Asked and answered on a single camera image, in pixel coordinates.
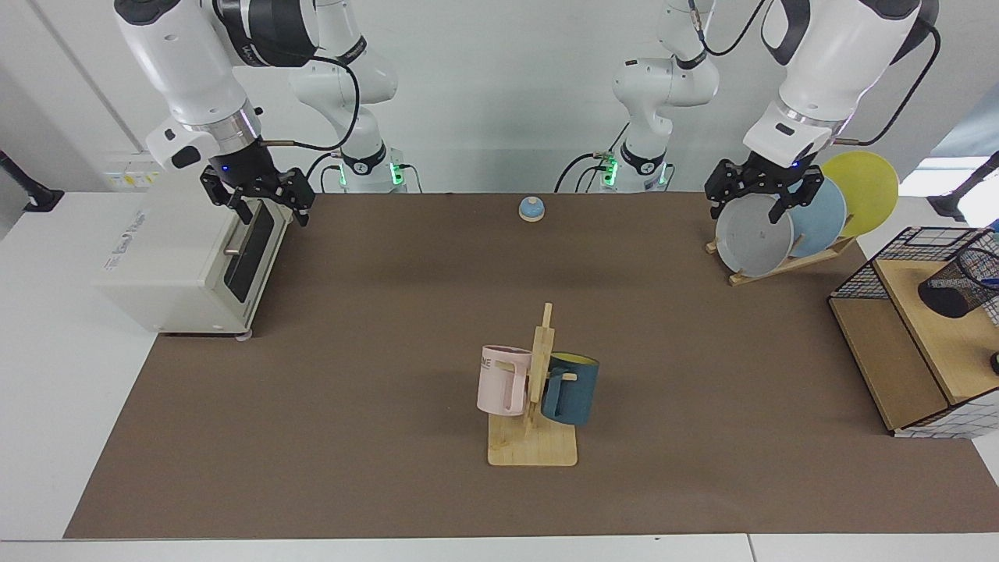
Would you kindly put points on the black mesh pen holder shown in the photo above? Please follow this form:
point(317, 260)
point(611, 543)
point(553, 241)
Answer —
point(948, 300)

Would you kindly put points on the light blue plate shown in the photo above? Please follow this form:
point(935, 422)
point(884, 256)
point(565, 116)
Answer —
point(819, 218)

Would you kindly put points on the grey plate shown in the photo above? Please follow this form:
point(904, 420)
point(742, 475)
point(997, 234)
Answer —
point(749, 246)

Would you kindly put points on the wooden plate rack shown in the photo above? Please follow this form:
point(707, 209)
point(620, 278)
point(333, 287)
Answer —
point(780, 267)

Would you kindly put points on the pale toaster oven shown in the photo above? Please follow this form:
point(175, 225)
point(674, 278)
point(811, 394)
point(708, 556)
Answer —
point(172, 265)

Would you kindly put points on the yellow plate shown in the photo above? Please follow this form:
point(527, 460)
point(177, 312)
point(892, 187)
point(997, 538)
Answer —
point(870, 191)

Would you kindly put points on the black clamp stand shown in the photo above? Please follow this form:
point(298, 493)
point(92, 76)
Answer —
point(35, 195)
point(948, 204)

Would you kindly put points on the small blue round bell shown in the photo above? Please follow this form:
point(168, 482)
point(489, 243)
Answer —
point(531, 208)

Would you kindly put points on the dark blue mug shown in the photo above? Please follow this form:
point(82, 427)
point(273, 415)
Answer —
point(576, 394)

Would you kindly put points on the brown table cloth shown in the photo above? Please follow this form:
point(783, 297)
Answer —
point(390, 437)

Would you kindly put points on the pink mug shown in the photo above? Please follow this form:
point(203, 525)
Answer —
point(499, 382)

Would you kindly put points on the wooden cup stand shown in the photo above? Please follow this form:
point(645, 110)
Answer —
point(535, 449)

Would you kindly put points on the white wall socket box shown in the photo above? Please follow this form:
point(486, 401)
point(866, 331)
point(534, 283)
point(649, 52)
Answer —
point(125, 178)

